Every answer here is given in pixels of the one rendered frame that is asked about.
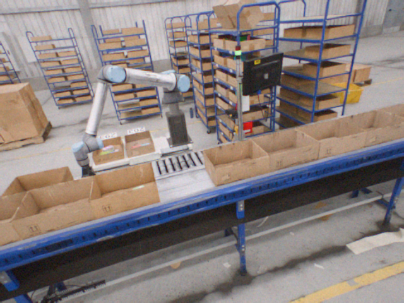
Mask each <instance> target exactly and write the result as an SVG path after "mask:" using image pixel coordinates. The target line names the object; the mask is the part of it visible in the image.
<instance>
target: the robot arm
mask: <svg viewBox="0 0 404 303"><path fill-rule="evenodd" d="M97 80H98V85H97V91H96V94H95V98H94V99H93V104H92V109H91V112H90V118H89V120H88V126H87V128H86V131H85V134H84V135H83V136H82V141H83V142H78V143H74V144H73V145H72V146H71V149H72V152H73V155H74V157H75V158H76V162H77V164H78V165H79V166H81V167H83V168H82V176H81V178H84V177H90V176H95V175H96V173H94V169H93V166H90V159H89V156H88V154H89V153H91V152H94V151H97V150H101V149H102V148H103V147H104V145H103V143H102V140H101V139H100V138H96V137H97V131H98V126H99V125H100V121H101V118H102V113H103V110H104V105H105V100H106V97H107V94H108V91H109V87H110V85H111V84H112V82H115V83H134V84H140V85H146V86H158V87H162V89H163V97H162V100H163V101H164V102H175V101H178V100H180V99H181V98H182V97H181V94H180V92H187V91H188V89H189V87H190V80H189V78H188V76H186V75H184V74H176V73H175V70H168V71H166V72H162V73H151V72H149V71H142V70H137V69H128V68H122V66H113V65H105V66H103V67H102V68H101V70H100V72H99V74H98V77H97Z"/></svg>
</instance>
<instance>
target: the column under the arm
mask: <svg viewBox="0 0 404 303"><path fill-rule="evenodd" d="M165 115H166V118H167V125H168V130H169V133H170V138H166V140H167V143H168V145H169V147H170V148H174V147H178V146H184V145H186V144H190V143H194V142H193V141H192V139H191V138H190V135H189V134H188V133H187V125H186V120H185V116H184V113H183V111H182V109H180V113H179V114H175V115H171V114H170V112H169V111H168V112H165Z"/></svg>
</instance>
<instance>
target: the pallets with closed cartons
mask: <svg viewBox="0 0 404 303"><path fill-rule="evenodd" d="M340 63H343V64H347V65H346V71H348V72H349V69H350V66H351V64H350V63H349V62H340ZM370 72H371V66H366V65H361V64H354V65H353V68H352V77H351V79H350V83H352V84H355V83H359V82H362V81H364V83H363V85H356V86H359V87H363V86H369V85H371V83H372V78H369V76H370ZM318 81H320V82H323V83H329V84H333V83H347V82H348V74H344V75H341V76H334V77H329V78H326V79H322V80H318ZM51 128H52V124H51V122H50V121H47V118H46V116H45V112H44V111H43V109H42V106H41V104H40V102H39V100H38V98H37V97H35V94H34V92H33V89H32V88H31V84H30V82H28V83H21V84H15V85H7V86H0V143H3V144H1V145H0V152H1V151H3V150H5V151H8V150H11V149H17V148H21V147H22V145H25V144H29V143H35V144H36V145H37V144H41V143H45V140H46V138H47V136H48V135H49V132H50V130H51ZM32 137H34V138H32ZM20 140H21V141H20ZM11 141H12V142H11ZM9 142H11V143H9Z"/></svg>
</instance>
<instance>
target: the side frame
mask: <svg viewBox="0 0 404 303"><path fill-rule="evenodd" d="M390 152H391V154H390ZM383 155H384V156H383ZM376 156H377V157H376ZM403 156H404V141H401V142H398V143H393V144H390V145H384V146H380V147H379V148H374V149H371V150H366V151H360V152H357V153H355V154H352V155H347V156H344V157H339V158H334V159H331V160H328V161H325V162H321V163H315V164H313V165H308V166H305V167H300V168H299V169H295V170H290V171H287V172H282V173H279V174H274V175H269V177H265V178H261V179H256V180H253V181H248V182H244V183H240V184H236V186H235V185H233V186H231V187H226V188H223V189H219V190H216V191H211V192H207V193H203V194H200V195H198V196H193V197H190V198H185V199H181V200H177V201H175V202H173V203H167V204H165V205H160V206H155V207H154V208H150V209H147V210H142V211H137V212H134V213H132V214H129V215H124V216H121V217H117V218H114V219H111V220H106V221H103V222H98V223H96V224H93V225H88V226H85V227H80V229H75V230H70V231H66V232H64V233H61V234H56V235H51V236H50V237H46V238H42V239H39V240H37V241H31V242H27V243H26V244H21V245H17V246H15V247H10V248H6V249H4V250H0V272H2V271H6V270H10V269H12V268H17V267H19V266H22V265H25V264H28V263H32V262H36V261H38V260H41V259H45V258H49V257H51V256H55V255H59V254H61V253H66V252H69V251H71V250H74V249H79V248H82V247H84V246H88V245H91V244H96V243H97V242H101V241H106V240H108V239H113V237H118V236H121V235H126V234H128V233H131V232H135V231H138V230H143V229H147V227H152V226H155V225H160V224H162V223H167V222H169V221H172V220H176V219H180V218H184V217H188V216H191V215H193V214H196V213H200V212H204V211H208V210H212V209H215V208H217V207H220V206H224V205H229V204H232V203H236V202H239V201H243V200H244V199H248V198H253V197H256V196H260V195H263V194H268V193H272V192H275V191H277V190H280V189H285V188H288V187H292V186H296V185H299V184H303V183H307V182H309V181H313V180H317V179H321V178H324V177H329V176H332V175H337V174H338V173H342V172H346V171H349V170H353V169H358V168H362V167H366V166H367V165H372V164H375V163H379V162H384V161H388V160H392V159H393V158H398V157H403ZM364 157H366V159H364ZM369 157H370V159H369ZM368 159H369V160H368ZM354 161H355V163H354ZM361 161H362V162H361ZM347 163H348V164H347ZM339 165H340V168H339ZM332 166H333V168H332V169H331V167H332ZM324 169H325V171H324ZM316 171H317V173H316ZM308 173H309V176H308ZM300 175H302V176H301V178H300ZM292 178H294V179H293V180H292ZM284 179H286V180H285V182H284ZM276 181H277V185H276ZM263 184H264V185H263ZM268 184H269V187H268ZM260 186H261V189H259V187H260ZM251 189H252V191H251ZM242 191H244V194H242ZM233 194H235V196H233ZM224 196H225V197H226V199H224ZM215 198H216V199H217V202H215ZM201 201H203V202H201ZM206 201H208V204H206ZM197 204H198V205H199V206H197ZM188 206H189V210H188V208H187V207H188ZM178 209H180V212H178V211H177V210H178ZM168 211H169V213H170V215H169V214H168ZM158 214H160V218H159V217H158ZM164 214H165V215H164ZM148 217H150V220H148ZM137 221H139V222H140V223H138V222H137ZM127 223H128V224H129V227H128V226H127V225H126V224H127ZM116 227H118V230H117V229H116ZM105 229H106V230H107V233H105ZM111 229H112V230H111ZM99 230H100V231H99ZM93 233H95V235H96V236H94V234H93ZM82 236H83V237H84V239H82ZM70 240H72V242H73V243H71V241H70ZM57 244H60V245H61V246H60V247H59V246H58V245H57ZM45 247H47V248H48V250H45ZM39 250H40V251H39ZM32 251H34V252H35V254H33V253H32ZM19 255H20V256H22V258H20V257H19ZM13 258H14V259H13ZM5 259H7V260H8V262H5Z"/></svg>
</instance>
